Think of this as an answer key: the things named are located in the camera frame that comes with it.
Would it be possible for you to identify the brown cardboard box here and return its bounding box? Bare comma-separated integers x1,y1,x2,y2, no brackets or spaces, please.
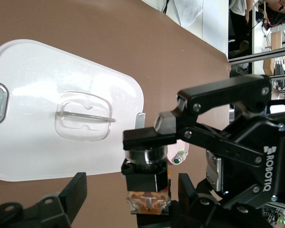
263,30,283,75

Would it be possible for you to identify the green push button switch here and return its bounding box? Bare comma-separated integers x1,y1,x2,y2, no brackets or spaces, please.
171,149,189,165

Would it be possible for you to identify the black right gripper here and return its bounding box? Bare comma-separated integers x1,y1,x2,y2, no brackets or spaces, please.
221,98,285,228

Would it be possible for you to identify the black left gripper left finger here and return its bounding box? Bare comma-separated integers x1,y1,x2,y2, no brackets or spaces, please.
0,172,88,228

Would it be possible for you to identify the aluminium frame profile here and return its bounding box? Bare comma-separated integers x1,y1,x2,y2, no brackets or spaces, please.
227,46,285,65

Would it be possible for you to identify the pink round plate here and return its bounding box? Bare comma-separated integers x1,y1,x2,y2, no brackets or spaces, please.
166,140,191,165

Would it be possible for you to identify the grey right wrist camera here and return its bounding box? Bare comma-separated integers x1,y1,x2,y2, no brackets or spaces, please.
205,149,223,192

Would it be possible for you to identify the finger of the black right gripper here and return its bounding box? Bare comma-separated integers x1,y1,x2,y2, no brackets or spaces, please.
123,75,273,167

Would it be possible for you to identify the grey box lid handle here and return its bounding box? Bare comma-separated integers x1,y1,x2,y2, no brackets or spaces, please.
55,110,116,124

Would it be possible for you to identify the white lidded storage box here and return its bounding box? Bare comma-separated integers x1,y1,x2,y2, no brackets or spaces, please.
0,38,147,183

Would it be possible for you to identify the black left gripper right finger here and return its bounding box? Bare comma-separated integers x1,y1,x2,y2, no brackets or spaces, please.
137,173,252,228

